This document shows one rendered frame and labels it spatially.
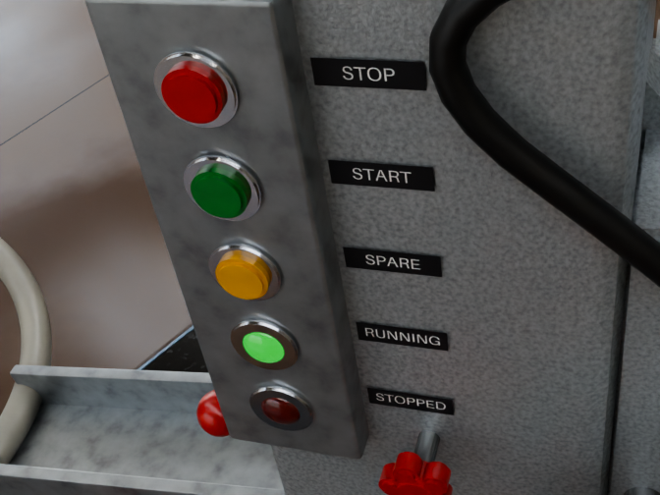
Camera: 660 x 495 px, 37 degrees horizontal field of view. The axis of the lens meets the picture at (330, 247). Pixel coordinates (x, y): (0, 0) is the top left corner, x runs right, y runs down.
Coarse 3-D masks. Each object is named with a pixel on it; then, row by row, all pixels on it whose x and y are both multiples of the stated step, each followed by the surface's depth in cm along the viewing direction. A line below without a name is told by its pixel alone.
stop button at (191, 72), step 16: (176, 80) 39; (192, 80) 39; (208, 80) 39; (176, 96) 40; (192, 96) 39; (208, 96) 39; (224, 96) 39; (176, 112) 40; (192, 112) 40; (208, 112) 40
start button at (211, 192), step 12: (216, 168) 42; (192, 180) 43; (204, 180) 42; (216, 180) 42; (228, 180) 42; (240, 180) 42; (192, 192) 43; (204, 192) 43; (216, 192) 43; (228, 192) 42; (240, 192) 42; (204, 204) 43; (216, 204) 43; (228, 204) 43; (240, 204) 43; (216, 216) 44; (228, 216) 43
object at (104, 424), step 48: (48, 384) 93; (96, 384) 91; (144, 384) 89; (192, 384) 87; (48, 432) 93; (96, 432) 91; (144, 432) 89; (192, 432) 88; (0, 480) 85; (48, 480) 82; (96, 480) 81; (144, 480) 79; (192, 480) 84; (240, 480) 82
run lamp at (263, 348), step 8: (248, 336) 50; (256, 336) 49; (264, 336) 49; (248, 344) 50; (256, 344) 49; (264, 344) 49; (272, 344) 49; (280, 344) 49; (248, 352) 50; (256, 352) 50; (264, 352) 50; (272, 352) 50; (280, 352) 50; (264, 360) 50; (272, 360) 50
